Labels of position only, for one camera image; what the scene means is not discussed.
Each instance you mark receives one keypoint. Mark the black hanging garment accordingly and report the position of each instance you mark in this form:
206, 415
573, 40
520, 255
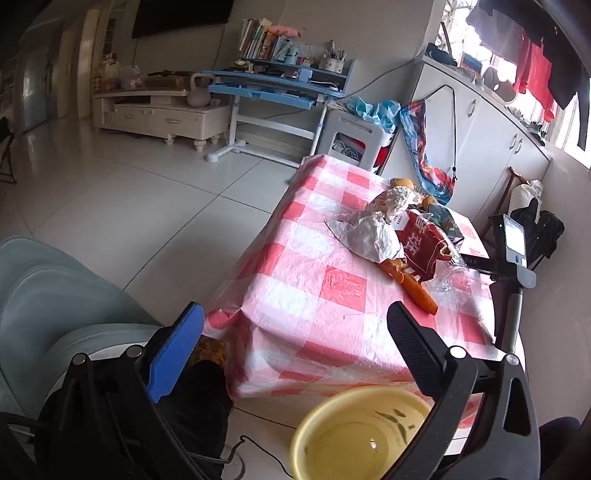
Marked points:
563, 50

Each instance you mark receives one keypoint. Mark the smartphone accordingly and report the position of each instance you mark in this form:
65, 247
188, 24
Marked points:
513, 237

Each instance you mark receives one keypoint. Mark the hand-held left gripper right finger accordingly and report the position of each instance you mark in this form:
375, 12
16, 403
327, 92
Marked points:
415, 346

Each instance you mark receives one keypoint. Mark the black bag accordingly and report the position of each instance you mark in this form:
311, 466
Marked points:
203, 415

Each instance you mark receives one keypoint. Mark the pile of plush toys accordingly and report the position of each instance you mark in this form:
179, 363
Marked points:
115, 71

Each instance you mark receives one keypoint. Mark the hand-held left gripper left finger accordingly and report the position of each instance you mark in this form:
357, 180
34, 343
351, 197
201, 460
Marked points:
175, 350

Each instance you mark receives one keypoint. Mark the row of books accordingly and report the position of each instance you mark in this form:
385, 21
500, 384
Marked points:
256, 41

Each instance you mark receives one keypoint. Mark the white sack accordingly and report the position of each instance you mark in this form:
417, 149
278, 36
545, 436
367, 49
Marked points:
524, 194

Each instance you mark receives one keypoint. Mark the cream television cabinet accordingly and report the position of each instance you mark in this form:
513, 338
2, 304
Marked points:
157, 117

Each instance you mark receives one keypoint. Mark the printed paper food bag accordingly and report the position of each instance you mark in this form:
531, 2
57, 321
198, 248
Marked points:
392, 203

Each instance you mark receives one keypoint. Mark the red hanging garment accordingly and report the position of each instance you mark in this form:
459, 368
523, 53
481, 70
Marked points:
535, 74

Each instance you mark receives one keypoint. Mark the yellow plastic basin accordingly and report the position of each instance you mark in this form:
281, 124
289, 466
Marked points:
351, 443

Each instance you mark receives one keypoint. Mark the white cabinet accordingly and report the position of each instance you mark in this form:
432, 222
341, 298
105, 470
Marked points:
485, 138

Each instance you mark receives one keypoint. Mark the yellow mango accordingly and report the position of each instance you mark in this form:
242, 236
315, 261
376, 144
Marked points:
401, 183
429, 201

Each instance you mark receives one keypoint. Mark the large white paper towel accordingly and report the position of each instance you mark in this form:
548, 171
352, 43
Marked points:
374, 235

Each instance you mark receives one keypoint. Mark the black television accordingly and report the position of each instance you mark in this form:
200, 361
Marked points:
184, 16

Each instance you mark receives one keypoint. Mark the colourful printed bag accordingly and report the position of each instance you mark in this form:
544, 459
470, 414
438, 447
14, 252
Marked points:
422, 147

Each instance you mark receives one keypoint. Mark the blue study desk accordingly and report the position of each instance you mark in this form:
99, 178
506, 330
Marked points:
272, 90

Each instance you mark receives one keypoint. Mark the white pen holder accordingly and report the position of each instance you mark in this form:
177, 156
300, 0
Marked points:
332, 64

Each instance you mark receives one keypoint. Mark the wooden chair with black clothes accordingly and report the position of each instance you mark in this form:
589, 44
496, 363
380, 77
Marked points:
542, 235

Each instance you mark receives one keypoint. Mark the black tripod stand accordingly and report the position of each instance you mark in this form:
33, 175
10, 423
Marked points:
508, 318

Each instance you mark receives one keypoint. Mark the white plastic stool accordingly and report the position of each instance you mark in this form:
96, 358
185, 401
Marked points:
351, 131

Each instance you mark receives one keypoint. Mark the blue plastic bag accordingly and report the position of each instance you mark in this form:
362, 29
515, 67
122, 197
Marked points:
374, 113

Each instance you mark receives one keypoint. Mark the red snack bag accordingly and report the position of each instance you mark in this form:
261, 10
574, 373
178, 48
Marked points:
422, 244

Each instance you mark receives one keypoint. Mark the long orange carrot piece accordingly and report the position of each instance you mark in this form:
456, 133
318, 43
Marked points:
421, 295

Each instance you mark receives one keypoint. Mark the pink plush toy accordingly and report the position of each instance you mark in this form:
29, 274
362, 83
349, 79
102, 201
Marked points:
286, 31

